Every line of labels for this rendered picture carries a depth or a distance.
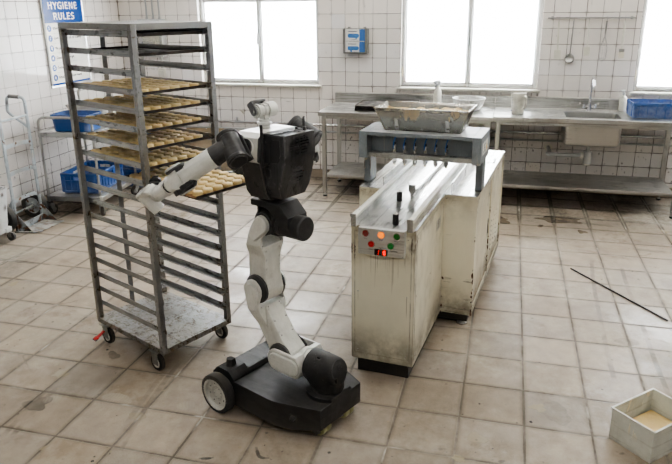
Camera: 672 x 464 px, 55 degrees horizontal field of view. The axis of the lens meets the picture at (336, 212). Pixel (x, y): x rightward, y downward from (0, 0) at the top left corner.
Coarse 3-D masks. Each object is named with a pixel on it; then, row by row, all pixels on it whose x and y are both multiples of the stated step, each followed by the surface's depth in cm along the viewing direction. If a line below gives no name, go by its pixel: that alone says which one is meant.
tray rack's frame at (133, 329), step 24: (72, 24) 322; (96, 24) 309; (120, 24) 297; (144, 24) 298; (168, 24) 308; (192, 24) 319; (144, 72) 373; (72, 96) 342; (72, 120) 345; (96, 264) 372; (96, 288) 375; (144, 312) 387; (168, 312) 386; (192, 312) 386; (216, 312) 386; (144, 336) 359; (168, 336) 358; (192, 336) 358
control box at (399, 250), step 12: (360, 228) 321; (372, 228) 319; (384, 228) 319; (360, 240) 322; (372, 240) 320; (384, 240) 318; (396, 240) 315; (360, 252) 324; (372, 252) 322; (384, 252) 319; (396, 252) 317
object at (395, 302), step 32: (384, 224) 324; (352, 256) 330; (384, 256) 324; (416, 256) 320; (352, 288) 336; (384, 288) 329; (416, 288) 326; (352, 320) 341; (384, 320) 334; (416, 320) 334; (352, 352) 347; (384, 352) 340; (416, 352) 342
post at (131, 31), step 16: (128, 32) 294; (128, 48) 297; (144, 128) 309; (144, 144) 310; (144, 160) 312; (144, 176) 315; (160, 288) 334; (160, 304) 336; (160, 320) 338; (160, 336) 342; (160, 352) 346
